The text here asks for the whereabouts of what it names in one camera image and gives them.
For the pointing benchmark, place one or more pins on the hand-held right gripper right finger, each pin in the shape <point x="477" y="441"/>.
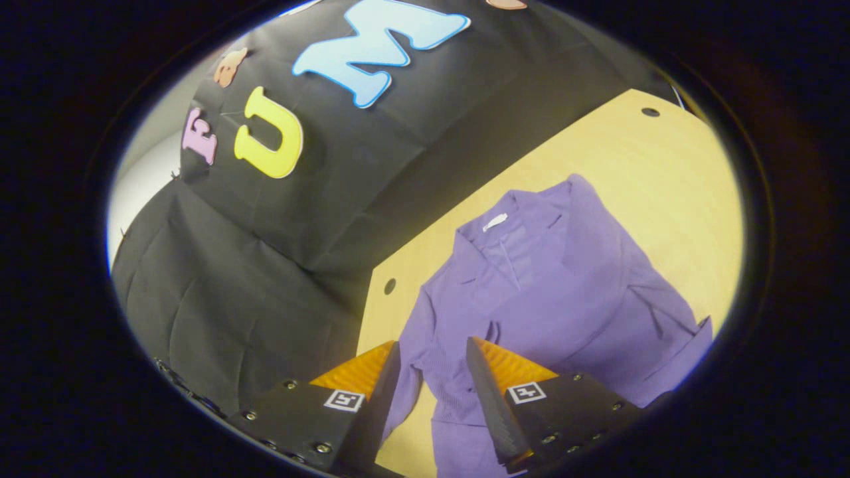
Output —
<point x="488" y="411"/>

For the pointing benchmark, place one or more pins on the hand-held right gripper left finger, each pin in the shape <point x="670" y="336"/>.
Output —
<point x="382" y="398"/>

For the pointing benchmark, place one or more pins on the purple knitted cardigan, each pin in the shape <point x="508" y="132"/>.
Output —
<point x="564" y="285"/>

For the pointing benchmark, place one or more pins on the black backdrop cloth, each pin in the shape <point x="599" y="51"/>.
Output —
<point x="265" y="299"/>

